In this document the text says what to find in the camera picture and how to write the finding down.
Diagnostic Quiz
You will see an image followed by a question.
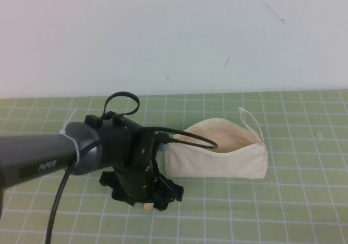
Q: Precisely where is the long black camera cable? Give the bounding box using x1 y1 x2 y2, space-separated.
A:
45 128 219 244

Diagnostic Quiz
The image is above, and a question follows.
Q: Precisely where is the cream fabric pencil case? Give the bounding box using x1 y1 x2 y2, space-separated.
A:
162 107 269 179

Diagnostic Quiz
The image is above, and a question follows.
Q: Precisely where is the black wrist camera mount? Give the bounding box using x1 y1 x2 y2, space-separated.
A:
129 131 165 176

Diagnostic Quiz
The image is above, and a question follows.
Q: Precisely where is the green grid cutting mat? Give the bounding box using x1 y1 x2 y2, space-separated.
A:
0 89 348 244

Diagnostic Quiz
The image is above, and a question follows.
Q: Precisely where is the short black looped cable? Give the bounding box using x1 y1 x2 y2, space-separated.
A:
86 91 140 127

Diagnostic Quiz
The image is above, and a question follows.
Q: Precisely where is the white zip tie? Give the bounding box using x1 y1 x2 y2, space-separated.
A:
59 107 82 164

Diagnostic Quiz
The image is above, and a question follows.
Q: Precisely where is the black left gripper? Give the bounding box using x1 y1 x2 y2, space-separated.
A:
98 162 185 212

